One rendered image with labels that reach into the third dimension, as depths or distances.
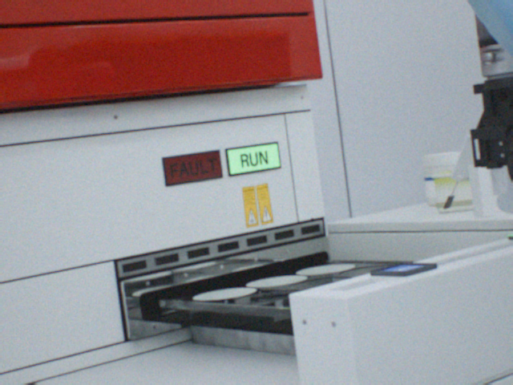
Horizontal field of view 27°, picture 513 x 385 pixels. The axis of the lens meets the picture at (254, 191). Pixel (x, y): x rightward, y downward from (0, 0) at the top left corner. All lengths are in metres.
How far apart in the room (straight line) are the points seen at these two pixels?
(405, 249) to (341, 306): 0.69
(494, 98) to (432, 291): 0.34
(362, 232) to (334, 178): 2.12
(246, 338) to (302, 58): 0.53
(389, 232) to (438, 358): 0.65
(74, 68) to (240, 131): 0.36
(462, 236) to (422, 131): 2.66
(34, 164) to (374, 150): 2.67
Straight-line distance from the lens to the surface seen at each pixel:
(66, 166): 1.65
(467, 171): 1.75
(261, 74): 1.82
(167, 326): 1.73
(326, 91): 4.02
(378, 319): 1.17
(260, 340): 1.60
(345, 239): 1.92
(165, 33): 1.72
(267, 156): 1.87
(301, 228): 1.93
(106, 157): 1.69
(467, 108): 4.60
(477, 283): 1.29
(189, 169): 1.77
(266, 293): 1.65
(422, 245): 1.80
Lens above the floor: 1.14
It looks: 3 degrees down
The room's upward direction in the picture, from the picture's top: 7 degrees counter-clockwise
